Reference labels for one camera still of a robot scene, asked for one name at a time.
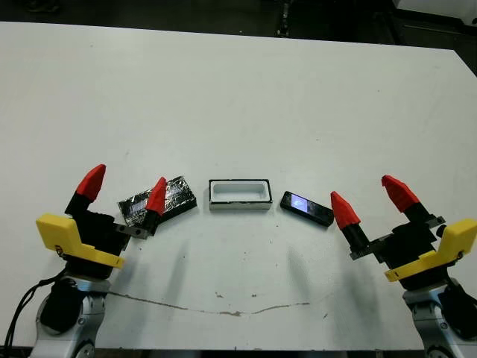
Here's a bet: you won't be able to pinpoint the black gantry stand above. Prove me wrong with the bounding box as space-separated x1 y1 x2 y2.
276 0 296 37

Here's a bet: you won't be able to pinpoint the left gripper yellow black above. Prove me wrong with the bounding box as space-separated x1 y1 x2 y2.
36 163 168 280

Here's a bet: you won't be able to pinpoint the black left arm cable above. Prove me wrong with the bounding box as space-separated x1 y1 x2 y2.
1 277 63 350

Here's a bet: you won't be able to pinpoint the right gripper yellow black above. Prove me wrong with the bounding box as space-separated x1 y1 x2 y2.
330 174 477 292

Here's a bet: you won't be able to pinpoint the black smartphone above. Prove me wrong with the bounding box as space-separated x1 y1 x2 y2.
279 190 335 227

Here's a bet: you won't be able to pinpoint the camera box base white inlay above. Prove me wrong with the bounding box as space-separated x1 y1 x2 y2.
208 178 274 213

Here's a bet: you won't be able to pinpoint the black shiny box lid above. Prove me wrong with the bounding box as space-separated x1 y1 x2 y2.
117 175 198 229

